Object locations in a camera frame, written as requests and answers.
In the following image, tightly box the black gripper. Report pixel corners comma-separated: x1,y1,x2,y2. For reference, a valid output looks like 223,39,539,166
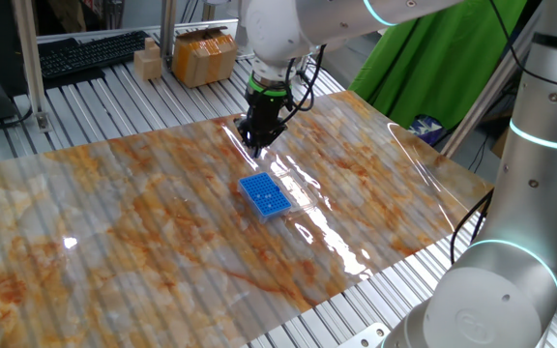
234,90,292,160

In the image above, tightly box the blue pipette tip holder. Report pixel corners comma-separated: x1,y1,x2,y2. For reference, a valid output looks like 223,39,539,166
237,172,293,224

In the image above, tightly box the clear plastic holder lid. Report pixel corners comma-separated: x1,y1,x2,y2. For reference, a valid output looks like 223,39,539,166
266,167,319,215

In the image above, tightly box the taped cardboard box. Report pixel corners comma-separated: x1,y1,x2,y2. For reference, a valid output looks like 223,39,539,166
171,25,239,90

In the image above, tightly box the wooden block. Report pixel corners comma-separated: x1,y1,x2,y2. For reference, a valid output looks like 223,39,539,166
132,37,164,82

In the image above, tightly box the orange marble pattern mat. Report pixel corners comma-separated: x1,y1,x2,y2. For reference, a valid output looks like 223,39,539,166
0,89,496,348

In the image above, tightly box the blue white patterned bag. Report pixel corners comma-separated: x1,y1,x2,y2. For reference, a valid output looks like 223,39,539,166
406,113,448,147

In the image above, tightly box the green cloth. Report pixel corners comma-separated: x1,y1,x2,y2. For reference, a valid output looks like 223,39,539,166
348,0,531,131

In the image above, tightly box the black keyboard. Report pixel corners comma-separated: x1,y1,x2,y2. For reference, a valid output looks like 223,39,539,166
38,30,152,81

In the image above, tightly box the open cardboard floor box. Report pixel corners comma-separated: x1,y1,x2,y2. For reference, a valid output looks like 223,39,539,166
489,126,513,163

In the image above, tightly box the green wrist ring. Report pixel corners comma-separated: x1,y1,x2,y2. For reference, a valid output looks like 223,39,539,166
247,72,293,99

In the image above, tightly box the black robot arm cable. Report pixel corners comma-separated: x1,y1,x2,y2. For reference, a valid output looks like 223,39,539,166
278,0,557,266

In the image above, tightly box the slanted aluminium frame post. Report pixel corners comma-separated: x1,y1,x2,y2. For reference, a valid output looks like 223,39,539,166
440,14,545,160

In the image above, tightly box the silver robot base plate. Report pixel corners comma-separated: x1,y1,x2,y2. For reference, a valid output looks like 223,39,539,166
337,322,392,348

